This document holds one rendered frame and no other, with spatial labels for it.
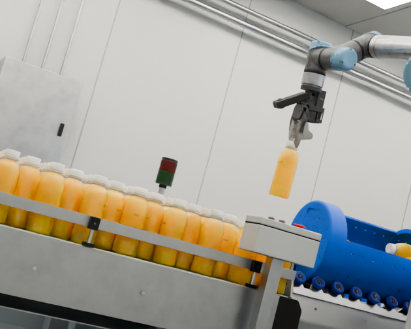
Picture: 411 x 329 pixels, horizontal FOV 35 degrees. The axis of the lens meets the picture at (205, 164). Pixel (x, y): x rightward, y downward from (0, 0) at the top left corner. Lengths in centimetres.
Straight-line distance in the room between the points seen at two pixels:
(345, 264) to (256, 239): 48
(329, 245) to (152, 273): 63
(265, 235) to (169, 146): 386
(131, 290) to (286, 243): 44
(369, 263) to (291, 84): 413
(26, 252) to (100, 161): 371
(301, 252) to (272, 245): 10
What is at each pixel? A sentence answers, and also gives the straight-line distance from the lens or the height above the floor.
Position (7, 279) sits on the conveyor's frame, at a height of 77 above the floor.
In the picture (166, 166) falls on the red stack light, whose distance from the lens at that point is 242.
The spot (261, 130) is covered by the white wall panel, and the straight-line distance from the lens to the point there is 604.
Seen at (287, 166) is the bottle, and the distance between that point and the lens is 221.
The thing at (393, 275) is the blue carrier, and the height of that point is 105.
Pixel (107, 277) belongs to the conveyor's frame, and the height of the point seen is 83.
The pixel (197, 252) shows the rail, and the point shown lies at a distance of 189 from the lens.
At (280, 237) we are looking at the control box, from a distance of 185.
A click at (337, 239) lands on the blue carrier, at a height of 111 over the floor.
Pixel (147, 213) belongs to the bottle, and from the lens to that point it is 187.
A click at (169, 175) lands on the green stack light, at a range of 242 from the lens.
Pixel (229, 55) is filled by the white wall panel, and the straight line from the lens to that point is 595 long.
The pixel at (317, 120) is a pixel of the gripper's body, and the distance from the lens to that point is 225.
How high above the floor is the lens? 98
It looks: 7 degrees up
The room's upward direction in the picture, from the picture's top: 15 degrees clockwise
